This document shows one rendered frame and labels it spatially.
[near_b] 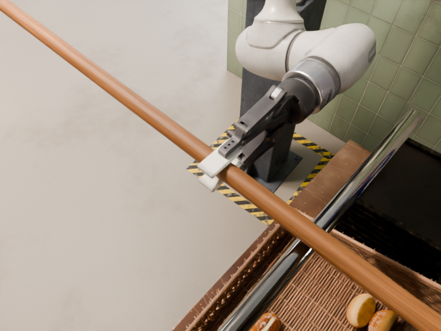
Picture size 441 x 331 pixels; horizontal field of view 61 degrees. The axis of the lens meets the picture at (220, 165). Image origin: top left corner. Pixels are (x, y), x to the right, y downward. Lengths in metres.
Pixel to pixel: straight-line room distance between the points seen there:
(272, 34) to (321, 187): 0.68
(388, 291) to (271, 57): 0.48
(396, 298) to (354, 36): 0.45
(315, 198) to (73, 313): 1.13
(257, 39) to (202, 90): 1.64
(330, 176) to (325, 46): 0.71
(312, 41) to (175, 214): 1.33
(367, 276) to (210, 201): 1.47
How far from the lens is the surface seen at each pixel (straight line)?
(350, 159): 1.41
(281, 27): 0.78
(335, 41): 0.72
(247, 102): 1.64
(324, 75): 0.67
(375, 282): 0.51
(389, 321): 1.12
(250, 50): 0.82
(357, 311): 1.10
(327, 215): 0.57
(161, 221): 1.88
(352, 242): 1.02
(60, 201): 2.08
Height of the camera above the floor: 1.66
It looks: 55 degrees down
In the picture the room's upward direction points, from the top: straight up
